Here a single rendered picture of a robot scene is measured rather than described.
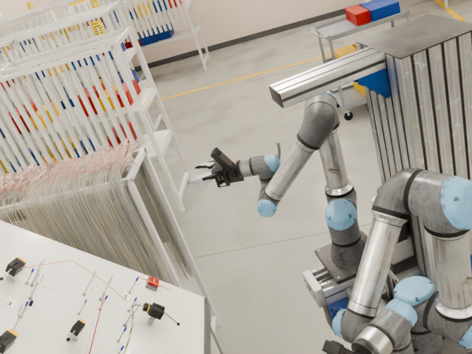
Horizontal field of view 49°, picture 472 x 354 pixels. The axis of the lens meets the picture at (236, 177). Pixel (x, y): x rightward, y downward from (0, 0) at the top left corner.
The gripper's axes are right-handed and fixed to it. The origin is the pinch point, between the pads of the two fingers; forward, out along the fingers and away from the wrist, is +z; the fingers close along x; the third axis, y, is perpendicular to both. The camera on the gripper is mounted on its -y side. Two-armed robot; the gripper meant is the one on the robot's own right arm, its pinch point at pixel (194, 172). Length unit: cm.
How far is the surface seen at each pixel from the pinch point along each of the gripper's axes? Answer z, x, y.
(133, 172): 49, 36, 19
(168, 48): 291, 731, 234
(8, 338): 52, -74, 0
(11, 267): 66, -44, -3
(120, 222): 64, 24, 42
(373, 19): -84, 352, 108
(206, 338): 13, -33, 68
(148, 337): 30, -45, 47
